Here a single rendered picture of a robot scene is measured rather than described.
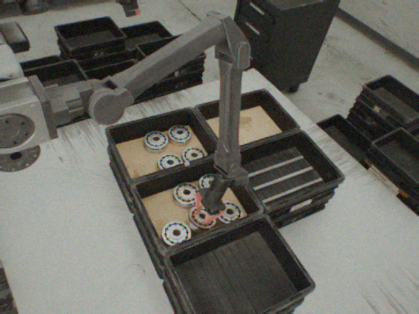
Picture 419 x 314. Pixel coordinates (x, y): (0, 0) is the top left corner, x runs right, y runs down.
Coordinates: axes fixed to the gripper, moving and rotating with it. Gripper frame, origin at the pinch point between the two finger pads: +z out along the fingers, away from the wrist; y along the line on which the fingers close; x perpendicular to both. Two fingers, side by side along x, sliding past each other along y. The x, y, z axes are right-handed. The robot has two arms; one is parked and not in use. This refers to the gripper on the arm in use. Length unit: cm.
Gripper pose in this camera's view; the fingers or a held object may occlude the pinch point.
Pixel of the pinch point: (202, 215)
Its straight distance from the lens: 135.0
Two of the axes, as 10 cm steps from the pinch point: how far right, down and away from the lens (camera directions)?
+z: -3.8, 7.5, 5.4
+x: -7.9, 0.4, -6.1
